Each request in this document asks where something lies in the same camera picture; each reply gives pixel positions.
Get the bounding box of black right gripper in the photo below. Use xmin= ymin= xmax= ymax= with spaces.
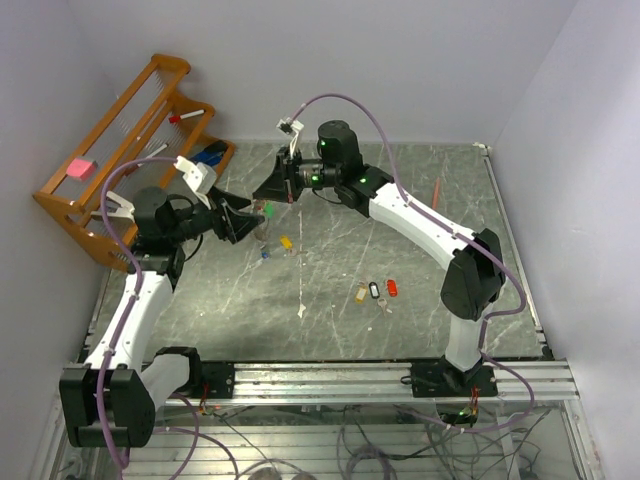
xmin=253 ymin=146 xmax=341 ymax=205

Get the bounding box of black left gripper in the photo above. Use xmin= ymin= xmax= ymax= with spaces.
xmin=166 ymin=186 xmax=264 ymax=244

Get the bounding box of yellow handled chain keyring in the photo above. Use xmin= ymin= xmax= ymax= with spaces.
xmin=252 ymin=200 xmax=269 ymax=251

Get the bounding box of green key tag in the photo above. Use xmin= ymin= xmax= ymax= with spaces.
xmin=262 ymin=202 xmax=275 ymax=220

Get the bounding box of orange key tag with key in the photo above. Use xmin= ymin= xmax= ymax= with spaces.
xmin=279 ymin=235 xmax=301 ymax=257

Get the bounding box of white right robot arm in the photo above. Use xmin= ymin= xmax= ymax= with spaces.
xmin=253 ymin=119 xmax=505 ymax=396

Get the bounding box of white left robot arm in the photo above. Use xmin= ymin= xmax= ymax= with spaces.
xmin=59 ymin=187 xmax=265 ymax=449

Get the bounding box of blue stapler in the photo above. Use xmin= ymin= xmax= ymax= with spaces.
xmin=191 ymin=140 xmax=228 ymax=166

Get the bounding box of white marker pen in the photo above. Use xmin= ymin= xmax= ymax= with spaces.
xmin=143 ymin=143 xmax=169 ymax=159

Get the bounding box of red capped marker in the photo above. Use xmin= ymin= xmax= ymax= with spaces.
xmin=169 ymin=109 xmax=205 ymax=124

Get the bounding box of white binder clip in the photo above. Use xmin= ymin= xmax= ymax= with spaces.
xmin=106 ymin=191 xmax=134 ymax=222

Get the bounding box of wooden tiered rack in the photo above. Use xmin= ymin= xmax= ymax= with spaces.
xmin=33 ymin=54 xmax=216 ymax=270

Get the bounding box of yellow key tag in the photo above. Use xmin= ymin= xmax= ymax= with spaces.
xmin=354 ymin=283 xmax=368 ymax=304

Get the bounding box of black key tag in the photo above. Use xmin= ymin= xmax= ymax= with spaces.
xmin=368 ymin=282 xmax=381 ymax=299

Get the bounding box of red key tag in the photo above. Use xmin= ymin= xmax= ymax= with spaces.
xmin=386 ymin=279 xmax=399 ymax=297

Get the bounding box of bare metal key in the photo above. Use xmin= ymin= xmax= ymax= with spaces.
xmin=377 ymin=298 xmax=392 ymax=315

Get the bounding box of pink eraser block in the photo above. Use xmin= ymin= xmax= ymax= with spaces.
xmin=65 ymin=157 xmax=98 ymax=181

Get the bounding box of orange pencil on table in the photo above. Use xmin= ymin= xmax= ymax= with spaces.
xmin=431 ymin=177 xmax=441 ymax=210

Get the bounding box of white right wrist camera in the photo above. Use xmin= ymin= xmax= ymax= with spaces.
xmin=276 ymin=117 xmax=304 ymax=158

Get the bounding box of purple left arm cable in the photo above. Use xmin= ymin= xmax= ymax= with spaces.
xmin=94 ymin=156 xmax=236 ymax=480

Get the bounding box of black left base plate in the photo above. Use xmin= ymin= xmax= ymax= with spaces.
xmin=202 ymin=361 xmax=236 ymax=400

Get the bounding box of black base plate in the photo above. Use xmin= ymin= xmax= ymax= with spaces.
xmin=202 ymin=361 xmax=236 ymax=400
xmin=400 ymin=358 xmax=498 ymax=398

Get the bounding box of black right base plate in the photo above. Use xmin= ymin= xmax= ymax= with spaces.
xmin=400 ymin=358 xmax=498 ymax=398

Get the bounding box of aluminium mounting rail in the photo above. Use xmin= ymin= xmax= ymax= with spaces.
xmin=51 ymin=361 xmax=581 ymax=404

